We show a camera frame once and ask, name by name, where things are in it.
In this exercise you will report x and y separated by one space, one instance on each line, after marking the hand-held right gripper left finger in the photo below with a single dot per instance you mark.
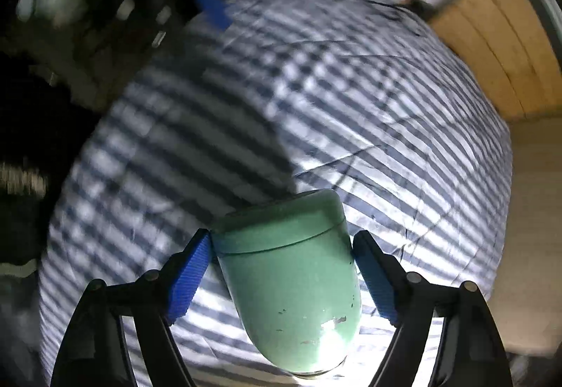
189 277

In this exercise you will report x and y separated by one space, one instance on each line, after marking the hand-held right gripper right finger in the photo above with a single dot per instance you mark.
377 281

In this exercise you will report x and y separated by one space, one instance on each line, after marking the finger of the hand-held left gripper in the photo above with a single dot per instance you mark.
210 0

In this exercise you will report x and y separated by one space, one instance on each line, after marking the green cup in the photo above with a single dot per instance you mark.
289 277

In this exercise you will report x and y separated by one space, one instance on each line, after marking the checkered bed sheet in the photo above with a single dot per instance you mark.
307 114

